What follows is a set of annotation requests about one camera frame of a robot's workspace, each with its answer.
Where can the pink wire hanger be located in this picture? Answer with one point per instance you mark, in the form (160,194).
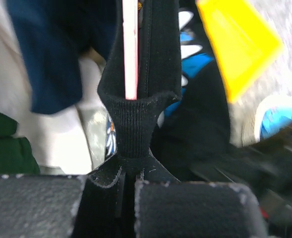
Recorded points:
(130,47)

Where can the yellow plastic tray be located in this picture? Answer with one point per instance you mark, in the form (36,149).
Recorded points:
(243,42)

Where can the black t shirt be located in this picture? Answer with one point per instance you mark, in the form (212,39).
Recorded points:
(181,114)

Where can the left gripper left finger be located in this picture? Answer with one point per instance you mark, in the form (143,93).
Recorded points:
(106,183)

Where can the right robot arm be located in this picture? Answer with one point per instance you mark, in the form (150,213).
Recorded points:
(266,167)

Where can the blue shark print cloth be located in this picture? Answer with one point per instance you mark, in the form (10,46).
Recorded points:
(274,119)

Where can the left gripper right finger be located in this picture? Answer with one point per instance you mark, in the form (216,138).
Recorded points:
(152,170)

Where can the white laundry basket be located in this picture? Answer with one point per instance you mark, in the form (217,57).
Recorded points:
(269,102)

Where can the navy blue shirt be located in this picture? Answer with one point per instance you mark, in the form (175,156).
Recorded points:
(52,34)

